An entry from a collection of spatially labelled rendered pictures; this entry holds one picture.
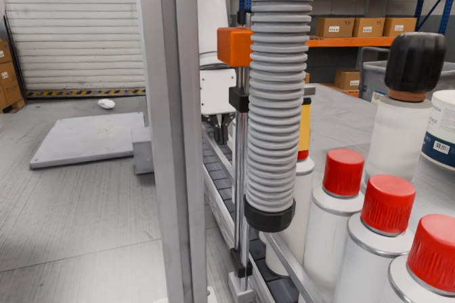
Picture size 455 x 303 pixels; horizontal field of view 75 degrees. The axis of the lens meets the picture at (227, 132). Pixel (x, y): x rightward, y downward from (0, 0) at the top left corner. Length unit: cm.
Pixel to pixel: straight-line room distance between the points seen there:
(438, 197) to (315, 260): 41
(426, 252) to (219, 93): 52
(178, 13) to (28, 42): 497
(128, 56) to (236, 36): 454
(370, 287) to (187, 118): 20
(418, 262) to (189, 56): 22
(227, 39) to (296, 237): 26
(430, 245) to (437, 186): 53
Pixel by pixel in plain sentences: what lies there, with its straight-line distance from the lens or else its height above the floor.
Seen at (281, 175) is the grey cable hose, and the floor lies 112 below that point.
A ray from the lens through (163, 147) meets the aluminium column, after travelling 27.
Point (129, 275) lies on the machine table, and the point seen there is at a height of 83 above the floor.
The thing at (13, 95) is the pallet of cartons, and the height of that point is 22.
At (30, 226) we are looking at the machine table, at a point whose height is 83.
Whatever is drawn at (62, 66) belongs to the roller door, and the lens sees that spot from 507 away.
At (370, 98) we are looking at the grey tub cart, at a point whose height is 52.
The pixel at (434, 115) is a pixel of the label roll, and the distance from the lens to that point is 85.
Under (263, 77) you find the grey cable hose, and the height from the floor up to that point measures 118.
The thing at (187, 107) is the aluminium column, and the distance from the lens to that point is 26.
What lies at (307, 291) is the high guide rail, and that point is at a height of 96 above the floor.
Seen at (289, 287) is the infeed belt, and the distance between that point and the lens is 44.
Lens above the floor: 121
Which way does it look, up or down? 22 degrees down
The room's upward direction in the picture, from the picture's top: straight up
